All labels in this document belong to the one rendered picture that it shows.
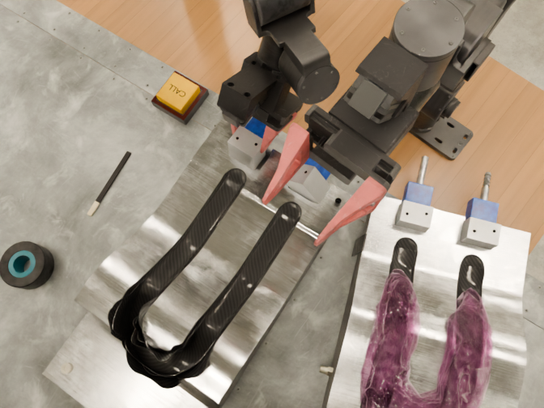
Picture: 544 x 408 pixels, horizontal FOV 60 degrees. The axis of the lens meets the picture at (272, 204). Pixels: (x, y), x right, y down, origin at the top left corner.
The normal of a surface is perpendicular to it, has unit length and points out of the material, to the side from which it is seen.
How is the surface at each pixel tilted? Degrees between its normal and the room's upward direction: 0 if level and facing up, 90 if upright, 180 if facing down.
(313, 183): 50
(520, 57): 0
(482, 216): 0
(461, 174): 0
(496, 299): 19
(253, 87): 32
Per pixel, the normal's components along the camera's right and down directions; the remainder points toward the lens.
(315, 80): 0.42, 0.74
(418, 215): -0.04, -0.28
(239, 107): -0.47, 0.54
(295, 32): -0.15, -0.51
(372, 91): -0.43, 0.24
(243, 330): 0.22, -0.62
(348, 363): -0.11, -0.01
